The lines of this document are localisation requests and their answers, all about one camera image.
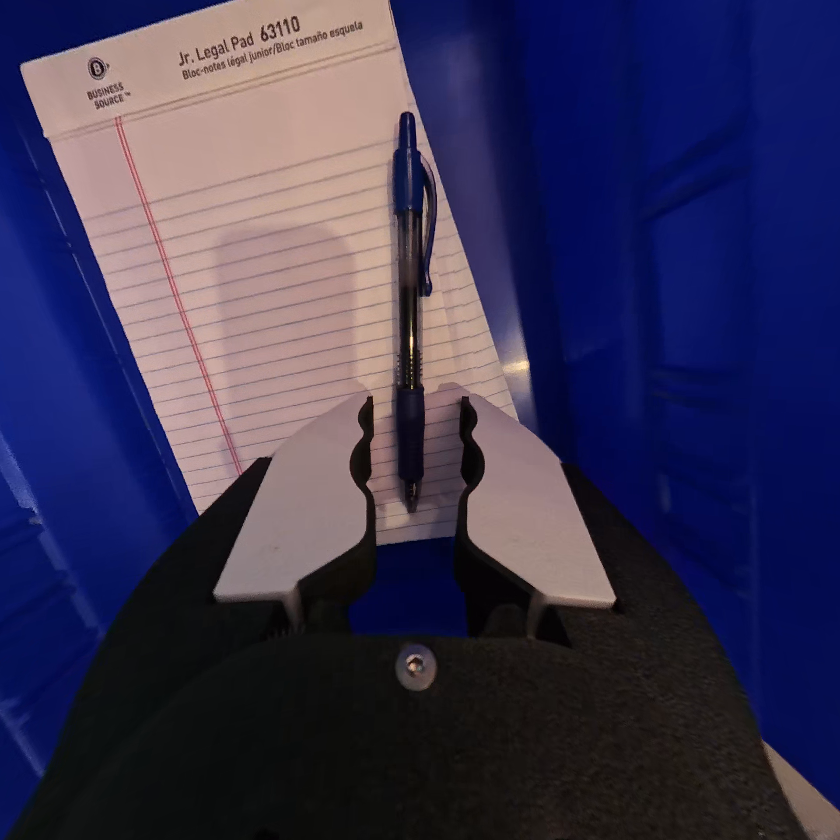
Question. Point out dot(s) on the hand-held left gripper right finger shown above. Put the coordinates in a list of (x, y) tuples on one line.
[(531, 525)]

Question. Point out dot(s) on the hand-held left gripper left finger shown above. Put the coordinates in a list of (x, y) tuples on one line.
[(302, 525)]

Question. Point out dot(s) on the blue plastic bin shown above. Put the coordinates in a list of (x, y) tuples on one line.
[(656, 262)]

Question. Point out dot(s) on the white lined notepad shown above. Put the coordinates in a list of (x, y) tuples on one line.
[(262, 229)]

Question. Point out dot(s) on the blue pen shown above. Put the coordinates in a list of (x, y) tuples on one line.
[(408, 184)]

